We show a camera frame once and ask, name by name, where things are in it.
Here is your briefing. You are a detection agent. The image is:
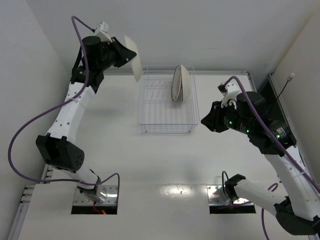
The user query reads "brown floral plate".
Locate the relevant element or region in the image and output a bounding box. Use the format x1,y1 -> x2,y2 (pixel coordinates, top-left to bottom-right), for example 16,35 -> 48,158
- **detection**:
124,35 -> 143,82
180,64 -> 191,101

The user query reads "grey rimmed sunburst plate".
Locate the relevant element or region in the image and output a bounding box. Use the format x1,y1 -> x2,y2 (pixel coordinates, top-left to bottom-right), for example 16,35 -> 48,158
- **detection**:
171,65 -> 182,101

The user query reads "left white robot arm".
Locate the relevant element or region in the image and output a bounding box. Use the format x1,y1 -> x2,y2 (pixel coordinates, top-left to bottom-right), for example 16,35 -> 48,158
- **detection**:
35,36 -> 143,194

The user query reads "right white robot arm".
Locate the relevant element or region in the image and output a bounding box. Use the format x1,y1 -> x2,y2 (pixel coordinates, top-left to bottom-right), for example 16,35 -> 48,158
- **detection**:
201,91 -> 320,236

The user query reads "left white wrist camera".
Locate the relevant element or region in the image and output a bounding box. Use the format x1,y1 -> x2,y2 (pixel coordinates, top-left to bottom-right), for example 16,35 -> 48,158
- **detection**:
93,21 -> 112,43

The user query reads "white wire dish rack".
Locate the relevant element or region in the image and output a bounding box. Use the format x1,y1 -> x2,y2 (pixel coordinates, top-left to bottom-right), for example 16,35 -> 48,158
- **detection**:
138,65 -> 200,134

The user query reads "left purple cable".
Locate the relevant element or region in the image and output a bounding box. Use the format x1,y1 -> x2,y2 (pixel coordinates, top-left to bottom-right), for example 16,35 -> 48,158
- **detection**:
7,15 -> 121,201

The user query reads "black base cable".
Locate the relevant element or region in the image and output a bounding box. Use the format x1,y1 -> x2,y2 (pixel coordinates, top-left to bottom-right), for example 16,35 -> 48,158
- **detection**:
221,170 -> 232,198

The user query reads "black wall cable white plug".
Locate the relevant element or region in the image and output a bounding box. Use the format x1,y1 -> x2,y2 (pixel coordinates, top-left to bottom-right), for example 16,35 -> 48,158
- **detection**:
276,72 -> 295,100

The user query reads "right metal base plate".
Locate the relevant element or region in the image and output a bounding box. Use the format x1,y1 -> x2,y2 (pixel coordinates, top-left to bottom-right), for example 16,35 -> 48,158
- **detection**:
206,184 -> 254,207

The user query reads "metal base plate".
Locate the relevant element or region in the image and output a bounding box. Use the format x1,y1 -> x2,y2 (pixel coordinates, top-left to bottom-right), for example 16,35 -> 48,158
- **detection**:
73,185 -> 118,207
206,184 -> 254,207

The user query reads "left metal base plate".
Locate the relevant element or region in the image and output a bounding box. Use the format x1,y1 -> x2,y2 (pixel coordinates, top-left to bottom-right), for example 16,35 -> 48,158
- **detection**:
73,185 -> 118,207

